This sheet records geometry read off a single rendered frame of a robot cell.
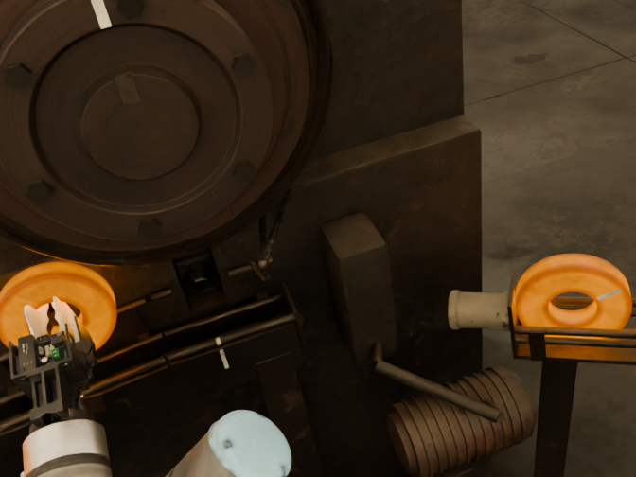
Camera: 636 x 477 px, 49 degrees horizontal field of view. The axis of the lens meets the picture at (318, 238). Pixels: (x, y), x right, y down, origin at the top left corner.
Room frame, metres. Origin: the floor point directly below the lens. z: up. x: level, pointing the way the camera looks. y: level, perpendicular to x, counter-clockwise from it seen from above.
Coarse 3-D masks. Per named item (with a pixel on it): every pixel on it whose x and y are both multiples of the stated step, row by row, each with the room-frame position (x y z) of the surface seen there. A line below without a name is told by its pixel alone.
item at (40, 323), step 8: (48, 304) 0.72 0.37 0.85; (24, 312) 0.67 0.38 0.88; (32, 312) 0.68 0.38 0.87; (40, 312) 0.70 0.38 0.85; (48, 312) 0.71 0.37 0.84; (32, 320) 0.67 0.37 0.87; (40, 320) 0.69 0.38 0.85; (48, 320) 0.69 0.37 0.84; (32, 328) 0.66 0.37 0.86; (40, 328) 0.68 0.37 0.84; (48, 328) 0.68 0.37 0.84
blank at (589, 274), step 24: (552, 264) 0.69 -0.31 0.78; (576, 264) 0.67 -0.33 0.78; (600, 264) 0.67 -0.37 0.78; (528, 288) 0.69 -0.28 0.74; (552, 288) 0.68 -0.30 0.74; (576, 288) 0.67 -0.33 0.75; (600, 288) 0.66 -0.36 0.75; (624, 288) 0.65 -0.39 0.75; (528, 312) 0.69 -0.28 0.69; (552, 312) 0.69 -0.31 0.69; (576, 312) 0.69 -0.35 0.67; (600, 312) 0.65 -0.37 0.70; (624, 312) 0.64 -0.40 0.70; (552, 336) 0.67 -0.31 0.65; (576, 336) 0.66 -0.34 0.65
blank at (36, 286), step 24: (48, 264) 0.74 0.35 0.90; (72, 264) 0.75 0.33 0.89; (24, 288) 0.71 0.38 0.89; (48, 288) 0.71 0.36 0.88; (72, 288) 0.72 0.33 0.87; (96, 288) 0.72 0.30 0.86; (0, 312) 0.70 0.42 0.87; (96, 312) 0.72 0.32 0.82; (0, 336) 0.70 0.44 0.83; (96, 336) 0.72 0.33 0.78
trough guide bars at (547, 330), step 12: (552, 300) 0.72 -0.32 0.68; (564, 300) 0.71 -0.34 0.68; (576, 300) 0.70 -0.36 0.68; (588, 300) 0.70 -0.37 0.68; (516, 336) 0.68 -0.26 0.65; (528, 336) 0.67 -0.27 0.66; (540, 336) 0.66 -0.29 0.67; (588, 336) 0.64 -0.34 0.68; (600, 336) 0.63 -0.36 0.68; (612, 336) 0.62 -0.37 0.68; (624, 336) 0.62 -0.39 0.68; (540, 348) 0.66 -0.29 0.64; (540, 360) 0.66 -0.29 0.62
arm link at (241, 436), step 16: (224, 416) 0.47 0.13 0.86; (240, 416) 0.47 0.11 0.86; (256, 416) 0.47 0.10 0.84; (208, 432) 0.46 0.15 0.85; (224, 432) 0.44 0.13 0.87; (240, 432) 0.45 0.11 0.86; (256, 432) 0.45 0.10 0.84; (272, 432) 0.46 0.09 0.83; (208, 448) 0.44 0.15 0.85; (224, 448) 0.43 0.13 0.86; (240, 448) 0.43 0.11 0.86; (256, 448) 0.43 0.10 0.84; (272, 448) 0.44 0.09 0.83; (288, 448) 0.45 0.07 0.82; (192, 464) 0.44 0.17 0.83; (208, 464) 0.42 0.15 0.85; (224, 464) 0.41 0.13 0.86; (240, 464) 0.41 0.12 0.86; (256, 464) 0.42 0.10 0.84; (272, 464) 0.42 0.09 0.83; (288, 464) 0.43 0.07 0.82
